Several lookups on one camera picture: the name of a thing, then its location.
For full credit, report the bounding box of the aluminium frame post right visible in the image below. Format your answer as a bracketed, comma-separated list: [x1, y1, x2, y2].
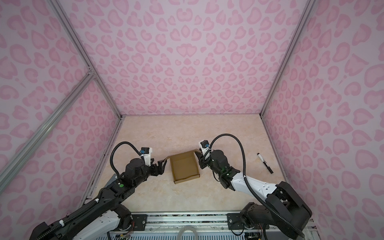
[260, 0, 319, 119]

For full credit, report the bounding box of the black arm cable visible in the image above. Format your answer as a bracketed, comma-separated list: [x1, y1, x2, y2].
[208, 133, 306, 238]
[35, 141, 143, 240]

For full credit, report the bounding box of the grey whiteboard eraser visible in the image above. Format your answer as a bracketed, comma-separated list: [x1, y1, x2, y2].
[105, 174, 118, 187]

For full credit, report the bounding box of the black marker pen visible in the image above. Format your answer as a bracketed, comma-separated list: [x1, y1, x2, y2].
[257, 153, 274, 174]

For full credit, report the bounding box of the aluminium frame post left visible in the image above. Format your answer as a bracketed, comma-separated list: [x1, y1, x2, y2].
[47, 0, 123, 120]

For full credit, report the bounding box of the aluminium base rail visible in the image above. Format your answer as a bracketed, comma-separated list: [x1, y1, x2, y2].
[56, 211, 319, 240]

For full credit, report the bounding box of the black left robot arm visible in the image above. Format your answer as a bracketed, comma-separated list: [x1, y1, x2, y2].
[30, 158, 167, 240]

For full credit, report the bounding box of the aluminium frame post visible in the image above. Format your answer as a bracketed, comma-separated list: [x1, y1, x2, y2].
[47, 0, 123, 120]
[260, 0, 319, 119]

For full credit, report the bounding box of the brown cardboard paper box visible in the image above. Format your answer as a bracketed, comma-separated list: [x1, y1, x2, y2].
[165, 150, 200, 184]

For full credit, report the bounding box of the diagonal aluminium frame bar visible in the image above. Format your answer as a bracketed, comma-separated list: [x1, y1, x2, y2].
[1, 71, 95, 193]

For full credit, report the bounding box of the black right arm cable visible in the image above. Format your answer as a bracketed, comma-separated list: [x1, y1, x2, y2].
[208, 133, 306, 238]

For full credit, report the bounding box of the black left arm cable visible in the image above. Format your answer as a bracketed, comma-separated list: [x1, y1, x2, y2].
[35, 141, 143, 240]

